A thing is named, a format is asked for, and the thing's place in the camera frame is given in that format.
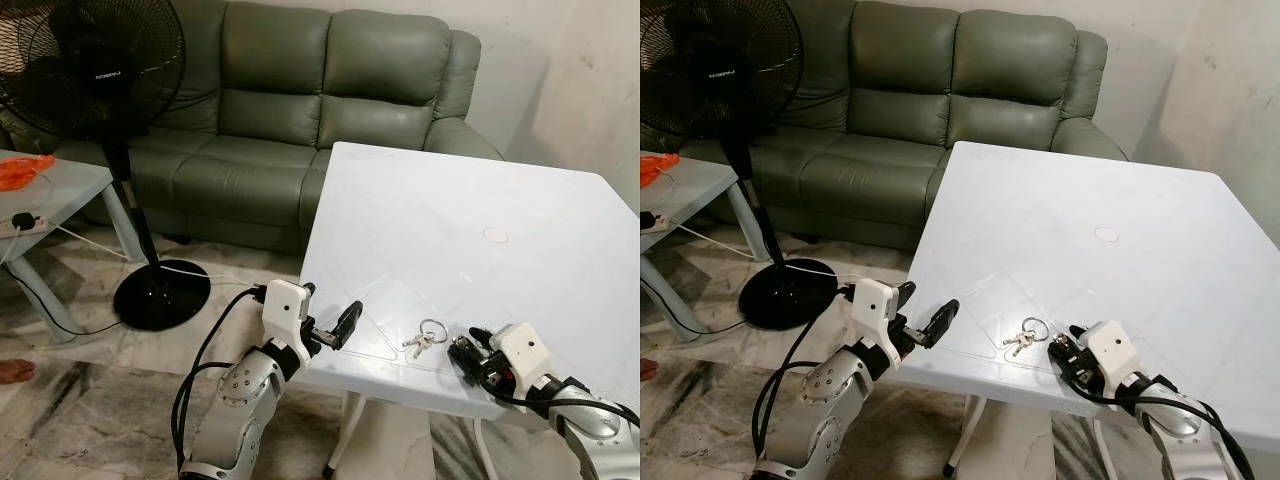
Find thin white cable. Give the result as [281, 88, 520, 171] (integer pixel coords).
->
[663, 220, 863, 289]
[45, 222, 263, 291]

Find orange cloth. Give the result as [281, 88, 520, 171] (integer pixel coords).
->
[640, 152, 681, 189]
[0, 153, 56, 191]

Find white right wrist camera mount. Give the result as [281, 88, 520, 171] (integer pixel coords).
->
[1084, 321, 1142, 377]
[489, 323, 552, 387]

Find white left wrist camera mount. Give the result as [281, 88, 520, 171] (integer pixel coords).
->
[262, 281, 319, 367]
[852, 280, 909, 362]

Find silver keys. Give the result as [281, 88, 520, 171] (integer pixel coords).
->
[402, 318, 450, 358]
[1003, 317, 1051, 358]

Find black floor cable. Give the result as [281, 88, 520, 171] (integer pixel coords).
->
[0, 262, 126, 341]
[640, 263, 751, 339]

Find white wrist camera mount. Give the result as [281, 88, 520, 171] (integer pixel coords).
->
[262, 281, 319, 367]
[489, 323, 552, 387]
[852, 280, 909, 362]
[1084, 321, 1142, 377]

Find grey side table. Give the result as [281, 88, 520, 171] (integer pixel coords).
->
[640, 152, 771, 343]
[0, 150, 141, 346]

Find grey-green leather sofa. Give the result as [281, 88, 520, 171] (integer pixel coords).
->
[0, 0, 504, 253]
[640, 0, 1129, 251]

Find black standing fan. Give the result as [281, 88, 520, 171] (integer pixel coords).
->
[0, 0, 213, 333]
[640, 0, 839, 331]

